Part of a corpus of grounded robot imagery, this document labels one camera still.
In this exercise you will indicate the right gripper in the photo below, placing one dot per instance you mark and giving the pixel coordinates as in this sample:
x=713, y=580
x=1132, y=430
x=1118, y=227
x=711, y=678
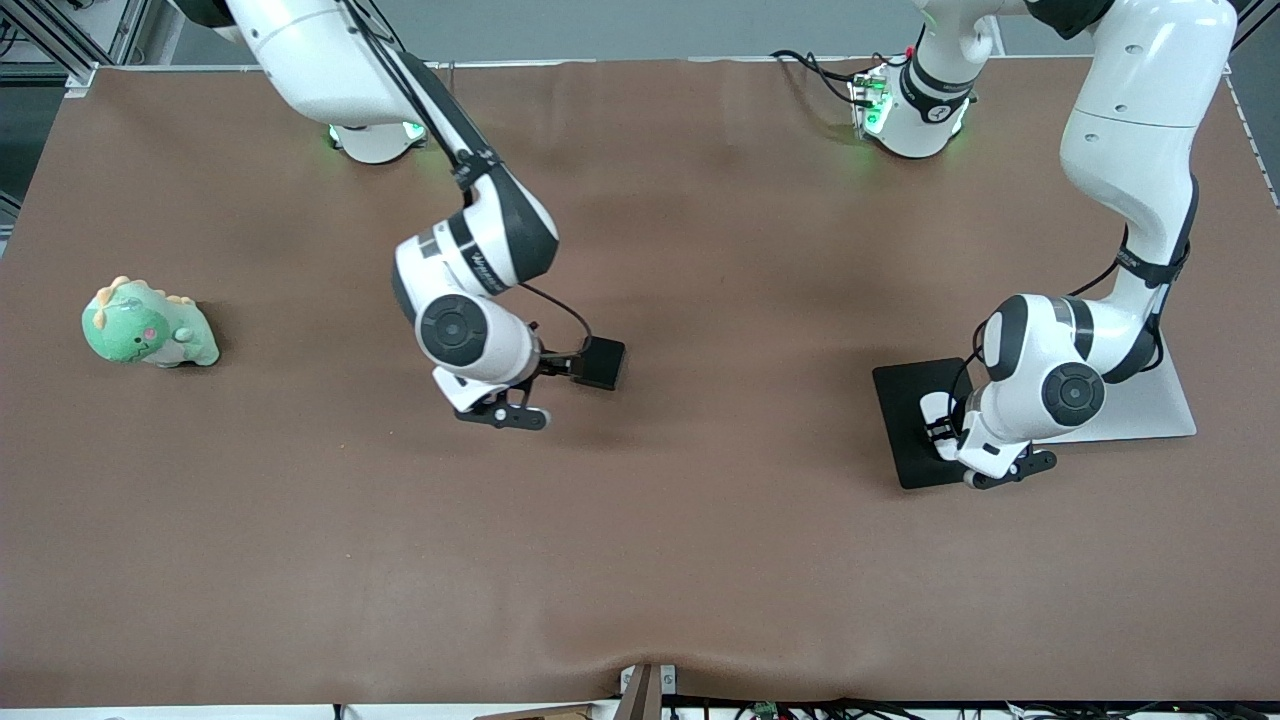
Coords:
x=556, y=365

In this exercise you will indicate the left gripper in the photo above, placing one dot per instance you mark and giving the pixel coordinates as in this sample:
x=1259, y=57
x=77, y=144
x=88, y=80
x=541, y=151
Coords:
x=958, y=421

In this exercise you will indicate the white computer mouse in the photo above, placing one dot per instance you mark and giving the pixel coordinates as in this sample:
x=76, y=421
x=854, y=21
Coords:
x=935, y=408

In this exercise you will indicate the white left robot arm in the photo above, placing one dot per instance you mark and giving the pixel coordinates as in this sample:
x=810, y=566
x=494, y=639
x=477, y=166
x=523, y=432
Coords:
x=1140, y=100

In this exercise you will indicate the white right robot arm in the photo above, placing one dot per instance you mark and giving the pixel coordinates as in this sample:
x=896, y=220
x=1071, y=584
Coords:
x=320, y=60

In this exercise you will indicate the black mouse pad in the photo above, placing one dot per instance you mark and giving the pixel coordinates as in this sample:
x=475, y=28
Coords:
x=900, y=410

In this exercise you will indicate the white flat plate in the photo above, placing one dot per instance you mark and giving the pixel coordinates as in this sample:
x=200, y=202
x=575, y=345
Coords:
x=1150, y=410

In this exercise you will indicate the brown table cover mat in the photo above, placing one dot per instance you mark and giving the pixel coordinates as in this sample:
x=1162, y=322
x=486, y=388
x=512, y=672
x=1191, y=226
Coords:
x=700, y=550

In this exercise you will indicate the green lit connector box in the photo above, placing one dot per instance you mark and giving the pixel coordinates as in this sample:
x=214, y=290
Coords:
x=872, y=100

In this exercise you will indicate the green dinosaur plush toy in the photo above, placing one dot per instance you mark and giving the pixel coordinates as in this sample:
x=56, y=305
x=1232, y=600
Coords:
x=135, y=330

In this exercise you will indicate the metal table edge bracket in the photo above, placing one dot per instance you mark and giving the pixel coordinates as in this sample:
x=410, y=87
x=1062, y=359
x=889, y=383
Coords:
x=640, y=695

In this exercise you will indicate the aluminium frame profile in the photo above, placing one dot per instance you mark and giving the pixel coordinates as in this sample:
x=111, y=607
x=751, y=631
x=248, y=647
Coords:
x=50, y=40

